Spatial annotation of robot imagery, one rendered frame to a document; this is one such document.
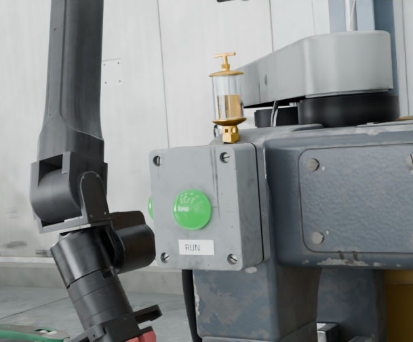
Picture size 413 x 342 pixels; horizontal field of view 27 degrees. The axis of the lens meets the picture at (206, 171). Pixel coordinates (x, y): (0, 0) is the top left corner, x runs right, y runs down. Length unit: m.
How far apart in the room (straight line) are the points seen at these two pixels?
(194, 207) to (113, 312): 0.34
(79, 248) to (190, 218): 0.34
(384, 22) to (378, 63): 5.29
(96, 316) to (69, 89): 0.25
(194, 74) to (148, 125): 0.60
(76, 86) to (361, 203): 0.45
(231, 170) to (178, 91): 6.24
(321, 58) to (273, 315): 0.23
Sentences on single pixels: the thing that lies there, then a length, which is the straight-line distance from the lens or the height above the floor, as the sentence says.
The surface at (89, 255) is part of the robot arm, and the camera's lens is 0.93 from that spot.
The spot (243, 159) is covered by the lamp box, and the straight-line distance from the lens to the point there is 0.61.
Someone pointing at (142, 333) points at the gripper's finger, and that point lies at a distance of 0.93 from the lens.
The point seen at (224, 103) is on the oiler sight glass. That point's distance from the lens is 0.69.
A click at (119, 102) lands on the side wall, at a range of 7.18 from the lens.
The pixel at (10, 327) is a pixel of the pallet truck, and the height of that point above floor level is 0.09.
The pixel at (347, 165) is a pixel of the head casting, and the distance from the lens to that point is 0.62.
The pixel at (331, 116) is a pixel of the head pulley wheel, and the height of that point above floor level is 1.35.
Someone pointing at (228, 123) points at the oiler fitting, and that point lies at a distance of 0.69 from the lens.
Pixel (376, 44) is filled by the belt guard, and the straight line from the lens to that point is 0.76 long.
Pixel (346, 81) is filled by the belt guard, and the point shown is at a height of 1.37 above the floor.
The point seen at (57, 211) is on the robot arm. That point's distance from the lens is 0.95.
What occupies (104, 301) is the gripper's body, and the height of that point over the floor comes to 1.17.
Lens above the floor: 1.34
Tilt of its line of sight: 3 degrees down
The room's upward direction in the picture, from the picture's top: 4 degrees counter-clockwise
